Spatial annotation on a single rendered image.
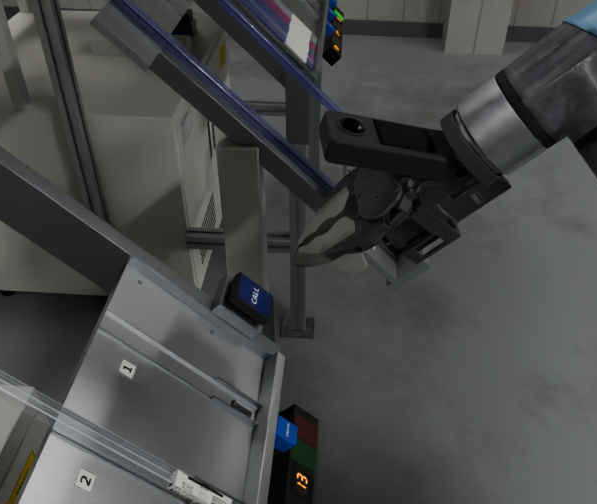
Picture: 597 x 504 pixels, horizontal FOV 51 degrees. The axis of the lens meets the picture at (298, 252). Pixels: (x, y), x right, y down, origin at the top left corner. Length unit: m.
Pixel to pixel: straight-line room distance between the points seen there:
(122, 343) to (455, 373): 1.21
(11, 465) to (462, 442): 1.03
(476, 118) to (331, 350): 1.23
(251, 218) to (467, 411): 0.87
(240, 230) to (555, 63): 0.58
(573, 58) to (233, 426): 0.44
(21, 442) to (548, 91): 0.71
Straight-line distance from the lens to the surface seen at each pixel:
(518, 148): 0.53
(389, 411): 1.58
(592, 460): 1.64
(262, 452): 0.63
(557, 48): 0.53
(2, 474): 0.85
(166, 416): 0.59
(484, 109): 0.53
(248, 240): 0.97
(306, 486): 0.70
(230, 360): 0.68
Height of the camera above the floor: 1.26
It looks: 39 degrees down
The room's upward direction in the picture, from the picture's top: straight up
